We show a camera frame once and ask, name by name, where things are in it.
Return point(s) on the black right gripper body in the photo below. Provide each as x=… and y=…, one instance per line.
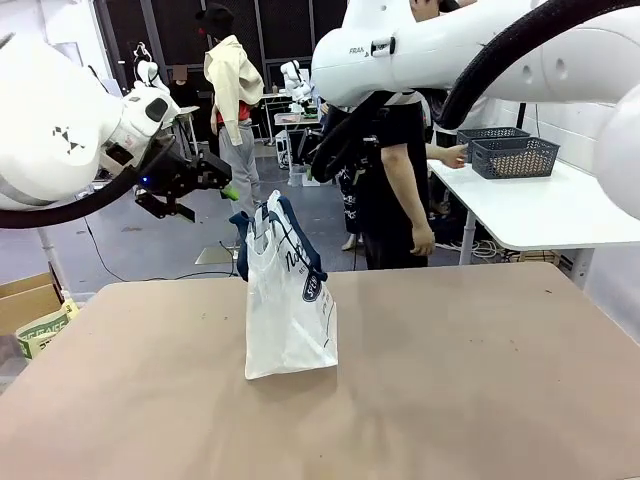
x=364, y=160

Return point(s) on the white box with black print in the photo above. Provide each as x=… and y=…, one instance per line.
x=282, y=150

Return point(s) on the person's right forearm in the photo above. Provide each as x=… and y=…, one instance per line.
x=407, y=190

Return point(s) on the person's left hand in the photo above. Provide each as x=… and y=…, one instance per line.
x=456, y=156

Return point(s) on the person in beige hoodie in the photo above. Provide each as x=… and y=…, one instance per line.
x=235, y=110

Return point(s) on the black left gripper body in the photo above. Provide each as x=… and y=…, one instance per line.
x=172, y=172

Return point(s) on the white desk with pedestal leg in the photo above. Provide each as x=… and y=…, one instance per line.
x=52, y=260

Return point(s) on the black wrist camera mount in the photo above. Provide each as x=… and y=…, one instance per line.
x=165, y=207

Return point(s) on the brown cardboard box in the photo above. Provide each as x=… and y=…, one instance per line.
x=25, y=300

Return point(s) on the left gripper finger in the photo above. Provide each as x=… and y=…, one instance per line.
x=231, y=193
x=216, y=167

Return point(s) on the wooden pallet crate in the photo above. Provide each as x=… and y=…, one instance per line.
x=540, y=257

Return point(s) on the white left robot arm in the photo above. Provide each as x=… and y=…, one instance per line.
x=45, y=115

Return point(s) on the green and white carton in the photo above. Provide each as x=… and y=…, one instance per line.
x=45, y=332

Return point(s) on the person's right hand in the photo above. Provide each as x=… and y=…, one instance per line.
x=424, y=241

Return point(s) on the person's left forearm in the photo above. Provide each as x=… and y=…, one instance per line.
x=436, y=151

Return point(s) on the grey floor plate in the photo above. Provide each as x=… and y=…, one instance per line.
x=215, y=256

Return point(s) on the background desk with clutter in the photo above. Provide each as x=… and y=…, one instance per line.
x=295, y=119

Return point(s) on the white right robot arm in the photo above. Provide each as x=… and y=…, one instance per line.
x=500, y=55

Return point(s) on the large white table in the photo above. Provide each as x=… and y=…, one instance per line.
x=530, y=210

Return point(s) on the person in black T-shirt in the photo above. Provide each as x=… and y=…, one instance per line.
x=400, y=190

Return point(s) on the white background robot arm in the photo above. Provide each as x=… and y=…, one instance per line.
x=147, y=70
x=296, y=82

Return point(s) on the seated person in black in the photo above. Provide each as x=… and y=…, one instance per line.
x=181, y=90

